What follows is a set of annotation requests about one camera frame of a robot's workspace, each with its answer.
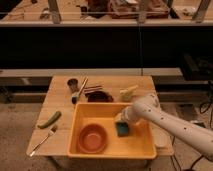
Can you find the teal green sponge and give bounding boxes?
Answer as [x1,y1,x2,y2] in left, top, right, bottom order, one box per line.
[116,122,129,137]

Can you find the yellow plastic tray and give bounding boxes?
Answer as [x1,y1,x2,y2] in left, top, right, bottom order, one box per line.
[68,103,157,159]

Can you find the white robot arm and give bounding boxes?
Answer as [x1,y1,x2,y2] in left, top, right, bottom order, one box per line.
[115,93,213,162]

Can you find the dark brown plate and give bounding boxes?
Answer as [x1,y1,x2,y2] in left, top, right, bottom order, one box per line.
[88,91,114,102]

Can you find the orange bowl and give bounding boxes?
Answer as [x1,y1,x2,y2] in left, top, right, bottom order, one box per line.
[77,123,108,154]

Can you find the dark metal cup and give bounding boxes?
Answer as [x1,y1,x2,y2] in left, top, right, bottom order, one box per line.
[67,78,79,93]

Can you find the green cucumber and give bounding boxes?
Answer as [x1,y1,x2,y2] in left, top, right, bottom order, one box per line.
[37,111,62,129]

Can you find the wooden table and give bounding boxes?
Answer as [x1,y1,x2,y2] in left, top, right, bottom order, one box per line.
[26,76,174,156]

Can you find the black cable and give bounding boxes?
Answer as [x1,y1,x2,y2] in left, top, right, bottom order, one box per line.
[170,79,213,171]

